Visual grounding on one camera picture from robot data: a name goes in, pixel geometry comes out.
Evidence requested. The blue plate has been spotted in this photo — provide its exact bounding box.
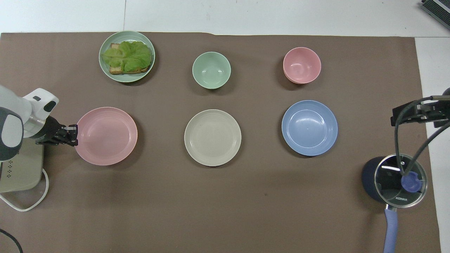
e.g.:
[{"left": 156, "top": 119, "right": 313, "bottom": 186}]
[{"left": 281, "top": 100, "right": 338, "bottom": 156}]

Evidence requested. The glass lid blue knob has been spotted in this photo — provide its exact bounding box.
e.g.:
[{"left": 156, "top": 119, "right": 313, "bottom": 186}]
[{"left": 374, "top": 154, "right": 428, "bottom": 208}]

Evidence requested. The white cable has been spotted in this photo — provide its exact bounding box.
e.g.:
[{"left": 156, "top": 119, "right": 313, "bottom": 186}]
[{"left": 0, "top": 168, "right": 49, "bottom": 212}]

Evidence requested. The dark blue pot lavender handle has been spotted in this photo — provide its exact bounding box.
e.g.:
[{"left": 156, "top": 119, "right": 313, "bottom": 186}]
[{"left": 361, "top": 154, "right": 428, "bottom": 253}]

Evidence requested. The green lettuce leaf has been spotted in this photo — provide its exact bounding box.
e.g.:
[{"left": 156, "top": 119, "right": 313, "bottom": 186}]
[{"left": 102, "top": 41, "right": 153, "bottom": 72}]

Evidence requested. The green bowl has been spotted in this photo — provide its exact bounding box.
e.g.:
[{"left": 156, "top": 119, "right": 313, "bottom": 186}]
[{"left": 192, "top": 52, "right": 231, "bottom": 90}]

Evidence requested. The dark grey ribbed device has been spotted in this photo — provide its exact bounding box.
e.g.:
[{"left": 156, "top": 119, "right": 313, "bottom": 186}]
[{"left": 421, "top": 0, "right": 450, "bottom": 20}]

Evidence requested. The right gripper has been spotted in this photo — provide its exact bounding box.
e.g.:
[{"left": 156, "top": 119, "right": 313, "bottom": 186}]
[{"left": 417, "top": 100, "right": 450, "bottom": 128}]

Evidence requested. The toast slice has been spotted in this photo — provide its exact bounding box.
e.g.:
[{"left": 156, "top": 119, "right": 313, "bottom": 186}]
[{"left": 109, "top": 43, "right": 152, "bottom": 75}]

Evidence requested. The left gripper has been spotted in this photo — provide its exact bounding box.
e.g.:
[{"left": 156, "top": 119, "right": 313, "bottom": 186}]
[{"left": 35, "top": 116, "right": 67, "bottom": 145}]

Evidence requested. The black cable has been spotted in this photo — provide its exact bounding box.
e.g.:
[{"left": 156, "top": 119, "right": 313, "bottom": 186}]
[
  {"left": 394, "top": 95, "right": 450, "bottom": 176},
  {"left": 0, "top": 228, "right": 24, "bottom": 253}
]

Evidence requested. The green plate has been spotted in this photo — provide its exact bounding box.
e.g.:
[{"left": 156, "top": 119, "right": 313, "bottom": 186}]
[{"left": 99, "top": 31, "right": 155, "bottom": 83}]

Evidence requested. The beige appliance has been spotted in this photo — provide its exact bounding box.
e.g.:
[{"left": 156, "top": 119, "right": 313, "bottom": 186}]
[{"left": 0, "top": 138, "right": 45, "bottom": 193}]

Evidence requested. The beige plate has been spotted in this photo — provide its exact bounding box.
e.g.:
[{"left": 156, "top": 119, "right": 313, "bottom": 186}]
[{"left": 184, "top": 109, "right": 242, "bottom": 167}]

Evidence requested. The pink bowl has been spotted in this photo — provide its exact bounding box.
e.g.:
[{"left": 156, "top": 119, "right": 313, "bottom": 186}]
[{"left": 283, "top": 47, "right": 322, "bottom": 85}]

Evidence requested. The pink plate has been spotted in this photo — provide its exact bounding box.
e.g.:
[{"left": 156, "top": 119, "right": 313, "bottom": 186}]
[{"left": 75, "top": 107, "right": 138, "bottom": 166}]

